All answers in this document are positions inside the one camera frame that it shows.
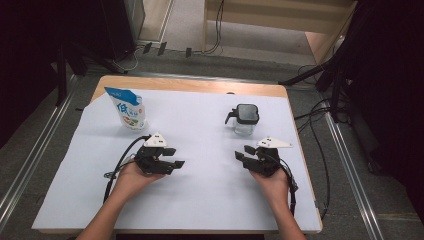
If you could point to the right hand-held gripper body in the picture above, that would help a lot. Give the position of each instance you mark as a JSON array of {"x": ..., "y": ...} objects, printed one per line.
[{"x": 266, "y": 163}]

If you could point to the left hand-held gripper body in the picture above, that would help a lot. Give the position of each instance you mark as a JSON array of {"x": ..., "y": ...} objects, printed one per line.
[{"x": 150, "y": 160}]

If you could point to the glass jar with black lid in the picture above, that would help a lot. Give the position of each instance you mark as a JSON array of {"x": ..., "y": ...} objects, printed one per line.
[{"x": 246, "y": 115}]

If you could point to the white and blue pouch bag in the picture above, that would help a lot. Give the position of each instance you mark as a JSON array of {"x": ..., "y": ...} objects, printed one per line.
[{"x": 128, "y": 110}]

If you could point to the person's right hand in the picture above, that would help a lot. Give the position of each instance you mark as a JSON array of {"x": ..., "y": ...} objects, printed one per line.
[{"x": 276, "y": 186}]

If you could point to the person's left hand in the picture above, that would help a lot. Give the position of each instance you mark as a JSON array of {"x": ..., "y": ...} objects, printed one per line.
[{"x": 131, "y": 181}]

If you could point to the white paper sheet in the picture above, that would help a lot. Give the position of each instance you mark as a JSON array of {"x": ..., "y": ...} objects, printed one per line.
[{"x": 200, "y": 193}]

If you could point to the small black floor block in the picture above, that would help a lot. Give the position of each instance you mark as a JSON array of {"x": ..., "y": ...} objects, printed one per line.
[
  {"x": 188, "y": 52},
  {"x": 162, "y": 48},
  {"x": 147, "y": 47}
]

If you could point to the black stand with legs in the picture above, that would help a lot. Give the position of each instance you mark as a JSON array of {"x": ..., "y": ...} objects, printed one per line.
[
  {"x": 335, "y": 86},
  {"x": 61, "y": 73}
]

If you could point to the light wooden shelf unit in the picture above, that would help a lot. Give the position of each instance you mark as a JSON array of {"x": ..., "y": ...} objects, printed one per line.
[{"x": 266, "y": 20}]

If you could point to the dark cabinet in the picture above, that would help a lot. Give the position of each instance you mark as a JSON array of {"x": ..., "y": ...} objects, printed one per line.
[{"x": 116, "y": 26}]

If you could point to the black curtain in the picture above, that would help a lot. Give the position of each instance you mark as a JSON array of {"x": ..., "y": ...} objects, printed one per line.
[
  {"x": 393, "y": 83},
  {"x": 30, "y": 50}
]

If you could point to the small metal table bracket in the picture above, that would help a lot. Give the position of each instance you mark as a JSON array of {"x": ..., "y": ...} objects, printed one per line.
[{"x": 316, "y": 204}]

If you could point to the metal floor rail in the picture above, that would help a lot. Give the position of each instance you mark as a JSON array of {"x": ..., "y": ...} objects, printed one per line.
[
  {"x": 353, "y": 186},
  {"x": 30, "y": 166}
]

